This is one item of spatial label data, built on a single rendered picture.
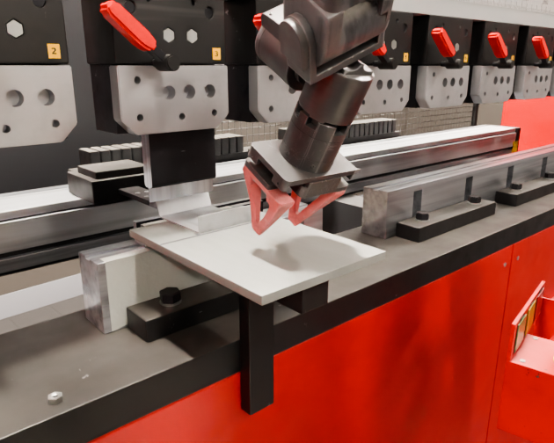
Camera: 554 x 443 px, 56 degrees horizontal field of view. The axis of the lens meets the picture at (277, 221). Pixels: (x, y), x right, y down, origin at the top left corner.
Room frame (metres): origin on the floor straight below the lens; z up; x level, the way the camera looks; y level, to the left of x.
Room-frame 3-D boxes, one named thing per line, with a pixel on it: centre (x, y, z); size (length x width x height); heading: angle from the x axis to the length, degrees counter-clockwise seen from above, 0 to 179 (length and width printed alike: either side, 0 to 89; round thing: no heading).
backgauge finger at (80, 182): (0.82, 0.23, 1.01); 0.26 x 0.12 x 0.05; 41
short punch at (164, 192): (0.70, 0.13, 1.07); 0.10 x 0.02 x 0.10; 131
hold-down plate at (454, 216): (1.05, -0.36, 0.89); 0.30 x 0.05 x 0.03; 131
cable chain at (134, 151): (1.13, 0.24, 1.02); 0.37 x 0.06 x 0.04; 131
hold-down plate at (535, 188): (1.31, -0.66, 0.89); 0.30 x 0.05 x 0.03; 131
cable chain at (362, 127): (1.50, -0.19, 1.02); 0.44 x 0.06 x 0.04; 131
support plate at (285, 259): (0.58, 0.03, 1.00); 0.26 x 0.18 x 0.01; 41
